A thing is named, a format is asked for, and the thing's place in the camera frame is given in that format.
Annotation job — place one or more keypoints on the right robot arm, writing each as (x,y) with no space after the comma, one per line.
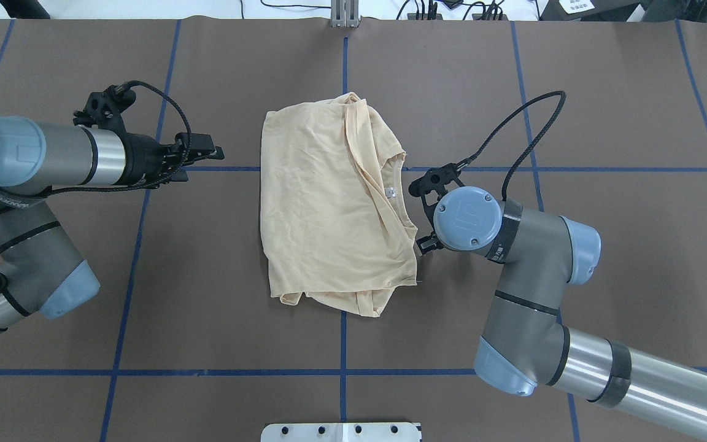
(523,344)

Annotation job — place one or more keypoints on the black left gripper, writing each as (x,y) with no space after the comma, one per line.
(142,159)

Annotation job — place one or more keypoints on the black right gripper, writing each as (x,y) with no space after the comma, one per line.
(425,246)

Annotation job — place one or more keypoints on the yellow long sleeve shirt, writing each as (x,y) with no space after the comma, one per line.
(333,221)

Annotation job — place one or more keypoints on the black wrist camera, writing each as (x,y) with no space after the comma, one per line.
(104,109)
(433,185)

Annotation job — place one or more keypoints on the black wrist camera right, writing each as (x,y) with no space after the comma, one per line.
(433,185)

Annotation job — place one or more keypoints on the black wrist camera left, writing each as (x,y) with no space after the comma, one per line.
(104,109)

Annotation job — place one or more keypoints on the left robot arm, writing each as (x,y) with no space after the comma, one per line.
(41,269)

